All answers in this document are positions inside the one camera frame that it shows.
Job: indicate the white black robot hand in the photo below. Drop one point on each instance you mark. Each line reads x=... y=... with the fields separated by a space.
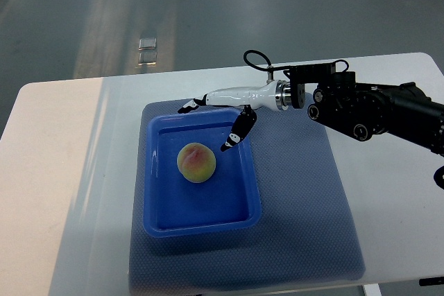
x=276 y=96

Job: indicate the yellow red peach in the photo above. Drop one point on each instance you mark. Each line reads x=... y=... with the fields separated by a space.
x=196 y=162

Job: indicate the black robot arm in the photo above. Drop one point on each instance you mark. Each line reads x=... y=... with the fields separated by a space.
x=362 y=110

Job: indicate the metal floor plate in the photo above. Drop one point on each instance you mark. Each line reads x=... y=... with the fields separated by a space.
x=147 y=51

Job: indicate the blue plastic tray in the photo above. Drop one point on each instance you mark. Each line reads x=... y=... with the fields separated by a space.
x=174 y=206

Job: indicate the grey blue textured mat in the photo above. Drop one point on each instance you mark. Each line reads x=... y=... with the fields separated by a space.
x=305 y=235

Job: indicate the black table bracket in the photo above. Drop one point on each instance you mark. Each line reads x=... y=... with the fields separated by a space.
x=434 y=281

